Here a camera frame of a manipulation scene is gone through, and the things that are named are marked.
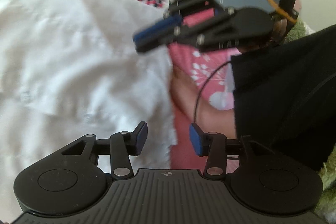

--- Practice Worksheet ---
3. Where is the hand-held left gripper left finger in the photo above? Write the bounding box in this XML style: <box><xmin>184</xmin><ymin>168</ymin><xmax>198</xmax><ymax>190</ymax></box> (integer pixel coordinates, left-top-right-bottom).
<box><xmin>61</xmin><ymin>121</ymin><xmax>149</xmax><ymax>180</ymax></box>

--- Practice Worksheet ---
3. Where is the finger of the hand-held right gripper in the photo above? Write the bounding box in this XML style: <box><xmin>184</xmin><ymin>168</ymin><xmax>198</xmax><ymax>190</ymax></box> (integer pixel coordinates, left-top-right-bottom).
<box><xmin>133</xmin><ymin>0</ymin><xmax>219</xmax><ymax>42</ymax></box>
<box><xmin>136</xmin><ymin>10</ymin><xmax>237</xmax><ymax>52</ymax></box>

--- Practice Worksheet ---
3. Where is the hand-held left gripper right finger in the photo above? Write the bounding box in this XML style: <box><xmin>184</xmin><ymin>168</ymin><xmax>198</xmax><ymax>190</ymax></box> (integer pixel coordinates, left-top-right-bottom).
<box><xmin>189</xmin><ymin>123</ymin><xmax>276</xmax><ymax>180</ymax></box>

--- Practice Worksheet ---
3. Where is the white shirt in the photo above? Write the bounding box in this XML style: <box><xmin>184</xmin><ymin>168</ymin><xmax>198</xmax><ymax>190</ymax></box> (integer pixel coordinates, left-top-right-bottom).
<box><xmin>0</xmin><ymin>0</ymin><xmax>179</xmax><ymax>222</ymax></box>

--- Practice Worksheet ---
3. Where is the person's right hand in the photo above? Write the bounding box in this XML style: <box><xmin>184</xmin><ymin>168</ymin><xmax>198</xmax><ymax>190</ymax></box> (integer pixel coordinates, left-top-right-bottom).
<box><xmin>238</xmin><ymin>18</ymin><xmax>288</xmax><ymax>54</ymax></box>

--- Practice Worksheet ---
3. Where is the person's black clothing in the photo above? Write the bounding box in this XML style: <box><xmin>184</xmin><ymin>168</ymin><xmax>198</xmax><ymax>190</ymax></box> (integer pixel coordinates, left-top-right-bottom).
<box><xmin>232</xmin><ymin>82</ymin><xmax>336</xmax><ymax>172</ymax></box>

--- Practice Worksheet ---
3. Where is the black cable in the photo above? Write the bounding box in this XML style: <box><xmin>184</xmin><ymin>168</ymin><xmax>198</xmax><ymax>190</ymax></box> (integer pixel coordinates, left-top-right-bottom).
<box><xmin>194</xmin><ymin>61</ymin><xmax>237</xmax><ymax>125</ymax></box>

